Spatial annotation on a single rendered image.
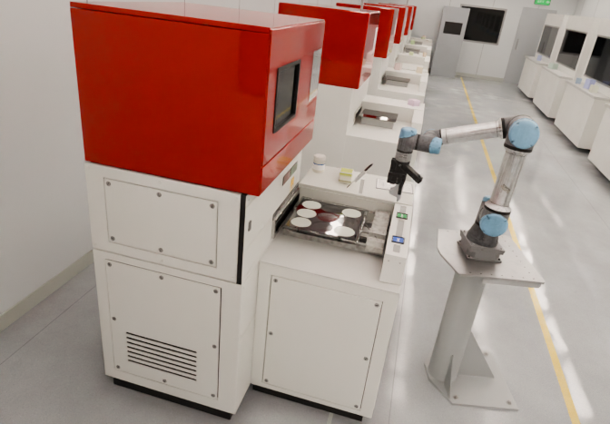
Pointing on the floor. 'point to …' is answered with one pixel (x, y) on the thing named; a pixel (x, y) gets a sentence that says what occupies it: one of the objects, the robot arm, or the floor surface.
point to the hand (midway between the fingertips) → (398, 199)
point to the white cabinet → (320, 340)
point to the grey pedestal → (466, 354)
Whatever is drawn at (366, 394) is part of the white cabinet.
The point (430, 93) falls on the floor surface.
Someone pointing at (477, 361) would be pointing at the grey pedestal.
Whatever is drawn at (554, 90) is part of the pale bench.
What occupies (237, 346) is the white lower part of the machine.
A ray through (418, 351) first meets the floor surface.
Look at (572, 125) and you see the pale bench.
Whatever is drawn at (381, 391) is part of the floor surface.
